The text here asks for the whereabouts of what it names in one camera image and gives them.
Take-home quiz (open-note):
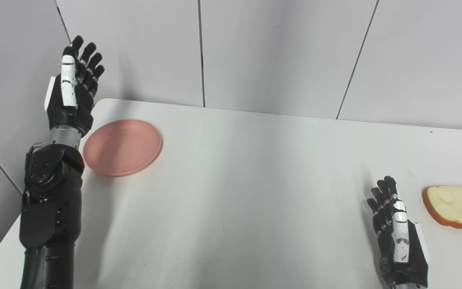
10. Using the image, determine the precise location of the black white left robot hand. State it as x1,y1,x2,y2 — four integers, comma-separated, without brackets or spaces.
44,35,105,138

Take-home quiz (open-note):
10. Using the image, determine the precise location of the pink round plate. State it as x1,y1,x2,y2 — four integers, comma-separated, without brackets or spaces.
83,119,163,177

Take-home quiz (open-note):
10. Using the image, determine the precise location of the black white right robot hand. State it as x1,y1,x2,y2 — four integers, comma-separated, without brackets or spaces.
367,175,430,289

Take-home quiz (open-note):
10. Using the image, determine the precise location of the slice of bread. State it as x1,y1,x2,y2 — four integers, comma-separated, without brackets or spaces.
422,185,462,231

